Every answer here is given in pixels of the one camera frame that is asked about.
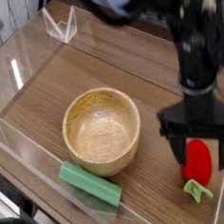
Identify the wooden bowl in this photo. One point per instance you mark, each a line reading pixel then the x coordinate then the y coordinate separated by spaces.
pixel 101 129

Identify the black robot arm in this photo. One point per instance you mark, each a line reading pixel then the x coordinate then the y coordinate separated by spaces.
pixel 197 28

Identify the clear acrylic tray walls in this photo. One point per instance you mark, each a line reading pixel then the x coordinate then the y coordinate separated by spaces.
pixel 40 77

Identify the green rectangular block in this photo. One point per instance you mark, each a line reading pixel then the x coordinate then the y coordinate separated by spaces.
pixel 94 185

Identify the clear acrylic corner bracket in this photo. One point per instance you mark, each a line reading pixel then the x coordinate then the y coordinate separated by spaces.
pixel 63 31

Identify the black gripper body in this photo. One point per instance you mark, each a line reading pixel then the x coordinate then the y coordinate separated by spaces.
pixel 195 116

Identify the red felt fruit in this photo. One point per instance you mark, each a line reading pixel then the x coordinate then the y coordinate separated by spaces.
pixel 198 170

